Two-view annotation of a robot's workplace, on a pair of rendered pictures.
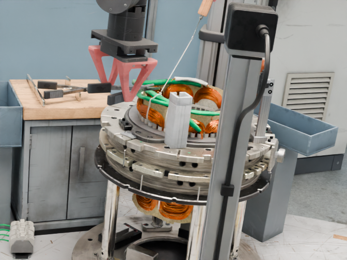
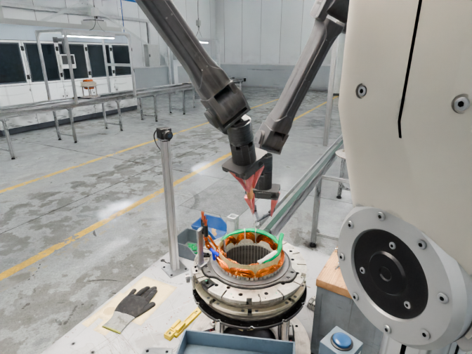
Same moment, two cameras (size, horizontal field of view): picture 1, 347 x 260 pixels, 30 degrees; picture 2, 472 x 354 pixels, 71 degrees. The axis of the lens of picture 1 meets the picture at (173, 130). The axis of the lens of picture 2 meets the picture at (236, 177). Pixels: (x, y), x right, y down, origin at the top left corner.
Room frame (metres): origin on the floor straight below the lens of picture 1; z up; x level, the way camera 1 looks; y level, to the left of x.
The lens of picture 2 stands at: (1.76, -0.49, 1.65)
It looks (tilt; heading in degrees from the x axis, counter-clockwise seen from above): 21 degrees down; 147
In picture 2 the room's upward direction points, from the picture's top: straight up
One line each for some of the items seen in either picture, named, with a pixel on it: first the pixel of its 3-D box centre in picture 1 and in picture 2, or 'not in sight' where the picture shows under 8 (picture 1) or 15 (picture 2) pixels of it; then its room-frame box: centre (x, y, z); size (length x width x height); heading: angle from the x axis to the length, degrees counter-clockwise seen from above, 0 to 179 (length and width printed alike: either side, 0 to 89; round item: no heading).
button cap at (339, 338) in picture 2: not in sight; (341, 339); (1.42, 0.02, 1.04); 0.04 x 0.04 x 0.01
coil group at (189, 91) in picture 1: (178, 94); not in sight; (1.19, 0.00, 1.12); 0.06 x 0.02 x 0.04; 114
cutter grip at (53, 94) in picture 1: (53, 94); not in sight; (1.21, 0.24, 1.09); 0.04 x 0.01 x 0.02; 129
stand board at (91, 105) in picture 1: (63, 98); (359, 274); (1.30, 0.24, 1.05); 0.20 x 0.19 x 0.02; 114
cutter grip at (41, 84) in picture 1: (47, 85); not in sight; (1.27, 0.27, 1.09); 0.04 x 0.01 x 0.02; 99
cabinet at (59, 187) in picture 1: (60, 159); (352, 313); (1.30, 0.24, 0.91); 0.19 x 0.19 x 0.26; 24
